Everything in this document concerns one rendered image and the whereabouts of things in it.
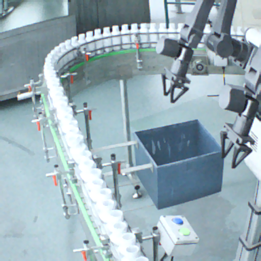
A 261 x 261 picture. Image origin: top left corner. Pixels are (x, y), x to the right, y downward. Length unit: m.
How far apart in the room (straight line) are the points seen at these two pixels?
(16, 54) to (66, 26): 0.57
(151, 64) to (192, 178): 1.22
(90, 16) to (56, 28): 2.08
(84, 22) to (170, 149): 4.60
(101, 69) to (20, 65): 1.84
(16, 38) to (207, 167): 3.02
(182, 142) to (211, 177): 0.31
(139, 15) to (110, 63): 3.90
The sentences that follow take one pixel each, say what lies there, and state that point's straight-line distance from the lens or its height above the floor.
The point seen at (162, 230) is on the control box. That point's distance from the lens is 1.43.
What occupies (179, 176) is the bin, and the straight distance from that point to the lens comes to 2.05.
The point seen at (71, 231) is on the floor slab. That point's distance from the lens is 3.19.
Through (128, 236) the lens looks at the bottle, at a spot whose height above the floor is 1.15.
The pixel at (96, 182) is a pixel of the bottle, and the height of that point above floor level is 1.15.
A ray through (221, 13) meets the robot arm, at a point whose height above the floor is 1.60.
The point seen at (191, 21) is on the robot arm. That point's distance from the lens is 1.68.
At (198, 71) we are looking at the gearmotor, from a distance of 3.05.
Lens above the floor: 2.01
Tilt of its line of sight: 28 degrees down
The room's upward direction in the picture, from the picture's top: 4 degrees counter-clockwise
